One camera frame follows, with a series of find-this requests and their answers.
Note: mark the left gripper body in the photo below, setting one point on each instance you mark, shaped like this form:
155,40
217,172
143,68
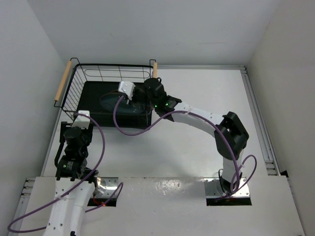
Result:
64,124

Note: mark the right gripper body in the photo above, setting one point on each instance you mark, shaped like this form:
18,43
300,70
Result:
140,96

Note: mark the teal plate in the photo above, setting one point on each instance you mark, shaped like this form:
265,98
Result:
125,106
115,92

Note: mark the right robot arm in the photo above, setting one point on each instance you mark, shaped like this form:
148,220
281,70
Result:
228,131

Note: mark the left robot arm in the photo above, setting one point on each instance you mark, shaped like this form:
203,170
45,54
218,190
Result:
74,183

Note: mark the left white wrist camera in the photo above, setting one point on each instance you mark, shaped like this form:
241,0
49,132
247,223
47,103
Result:
82,120

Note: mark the right wooden rack handle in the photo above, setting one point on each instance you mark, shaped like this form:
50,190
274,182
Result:
155,68

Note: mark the wooden rack handle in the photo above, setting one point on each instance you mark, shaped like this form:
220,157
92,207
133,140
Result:
155,68
63,81

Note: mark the black wire dish rack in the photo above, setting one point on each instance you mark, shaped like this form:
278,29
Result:
87,82

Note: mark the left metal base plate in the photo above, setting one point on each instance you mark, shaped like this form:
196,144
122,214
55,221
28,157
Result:
106,186

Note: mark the metal base plate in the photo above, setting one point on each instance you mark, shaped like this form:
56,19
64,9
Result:
106,186
213,189

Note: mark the left wooden rack handle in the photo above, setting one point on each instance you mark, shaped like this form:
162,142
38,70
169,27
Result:
63,81

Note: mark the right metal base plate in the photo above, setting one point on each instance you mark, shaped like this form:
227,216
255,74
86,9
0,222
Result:
213,189

